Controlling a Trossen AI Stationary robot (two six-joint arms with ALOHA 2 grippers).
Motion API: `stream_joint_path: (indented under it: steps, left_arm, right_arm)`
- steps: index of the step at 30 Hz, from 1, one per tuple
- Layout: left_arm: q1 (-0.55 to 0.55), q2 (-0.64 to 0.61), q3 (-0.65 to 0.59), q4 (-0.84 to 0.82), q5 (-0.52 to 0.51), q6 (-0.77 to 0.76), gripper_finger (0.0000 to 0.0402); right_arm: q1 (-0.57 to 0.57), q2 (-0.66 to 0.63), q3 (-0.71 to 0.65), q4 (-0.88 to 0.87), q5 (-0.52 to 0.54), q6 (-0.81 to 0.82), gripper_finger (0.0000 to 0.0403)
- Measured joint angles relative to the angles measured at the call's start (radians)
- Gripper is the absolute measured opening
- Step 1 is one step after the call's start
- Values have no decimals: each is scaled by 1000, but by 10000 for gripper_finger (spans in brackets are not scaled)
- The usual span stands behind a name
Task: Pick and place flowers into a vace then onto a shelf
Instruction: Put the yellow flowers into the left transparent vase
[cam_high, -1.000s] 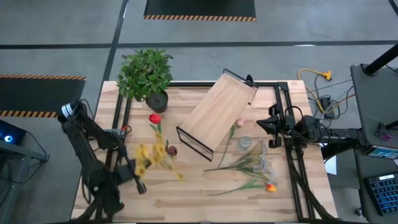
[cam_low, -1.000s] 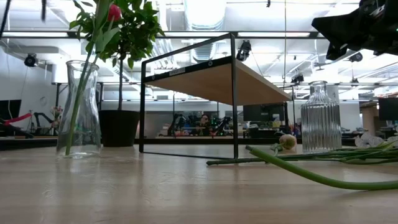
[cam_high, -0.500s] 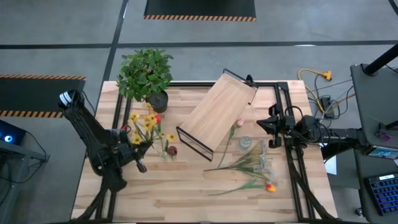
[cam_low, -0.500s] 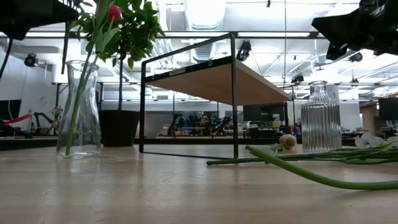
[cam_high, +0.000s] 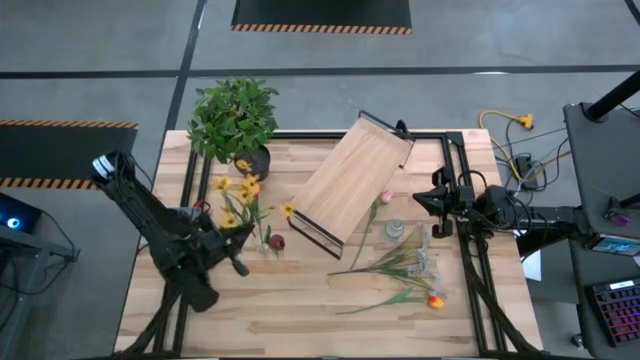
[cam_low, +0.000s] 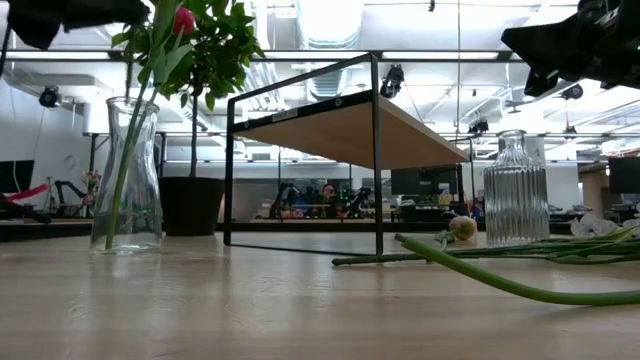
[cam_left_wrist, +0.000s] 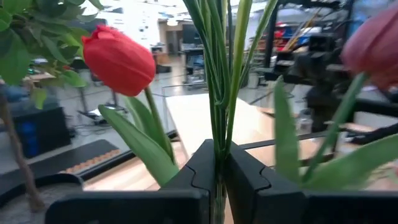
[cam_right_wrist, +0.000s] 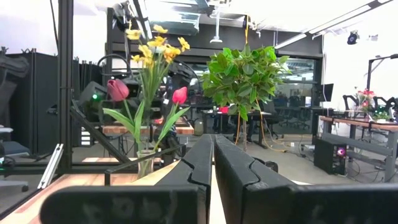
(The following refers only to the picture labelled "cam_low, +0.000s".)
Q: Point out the black computer monitor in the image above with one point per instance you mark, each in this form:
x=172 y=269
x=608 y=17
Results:
x=15 y=176
x=625 y=175
x=425 y=181

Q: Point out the black ceiling camera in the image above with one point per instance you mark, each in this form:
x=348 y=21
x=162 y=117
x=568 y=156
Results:
x=572 y=92
x=49 y=96
x=478 y=126
x=392 y=80

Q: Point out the ribbed clear glass vase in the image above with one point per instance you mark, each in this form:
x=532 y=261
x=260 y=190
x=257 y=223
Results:
x=515 y=200

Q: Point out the red and yellow flower bouquet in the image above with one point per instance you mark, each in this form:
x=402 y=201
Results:
x=184 y=20

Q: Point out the black background robot arm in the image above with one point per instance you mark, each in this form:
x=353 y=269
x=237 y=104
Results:
x=357 y=200
x=70 y=192
x=285 y=200

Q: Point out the green potted plant black pot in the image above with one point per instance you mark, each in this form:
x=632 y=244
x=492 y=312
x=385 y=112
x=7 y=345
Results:
x=220 y=50

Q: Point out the pink and white flower bouquet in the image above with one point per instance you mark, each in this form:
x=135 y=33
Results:
x=590 y=225

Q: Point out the light wooden cabinet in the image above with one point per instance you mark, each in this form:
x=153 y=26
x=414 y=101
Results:
x=595 y=190

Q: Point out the smooth clear glass vase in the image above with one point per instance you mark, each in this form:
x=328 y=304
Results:
x=135 y=200

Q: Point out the pink background flowers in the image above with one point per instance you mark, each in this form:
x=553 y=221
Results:
x=92 y=182

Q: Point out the orange artificial tulip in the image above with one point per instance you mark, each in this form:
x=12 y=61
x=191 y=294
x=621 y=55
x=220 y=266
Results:
x=475 y=274

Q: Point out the wooden shelf black metal frame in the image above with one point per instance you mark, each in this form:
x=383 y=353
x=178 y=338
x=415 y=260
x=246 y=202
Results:
x=350 y=135

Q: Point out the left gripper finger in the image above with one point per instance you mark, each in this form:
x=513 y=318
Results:
x=100 y=12

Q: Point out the pink artificial tulip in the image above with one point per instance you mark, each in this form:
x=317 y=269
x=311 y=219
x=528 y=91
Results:
x=462 y=227

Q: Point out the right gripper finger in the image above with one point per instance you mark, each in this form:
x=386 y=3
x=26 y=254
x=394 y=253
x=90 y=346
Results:
x=541 y=82
x=550 y=45

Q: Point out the person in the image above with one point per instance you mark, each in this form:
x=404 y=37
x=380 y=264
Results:
x=329 y=192

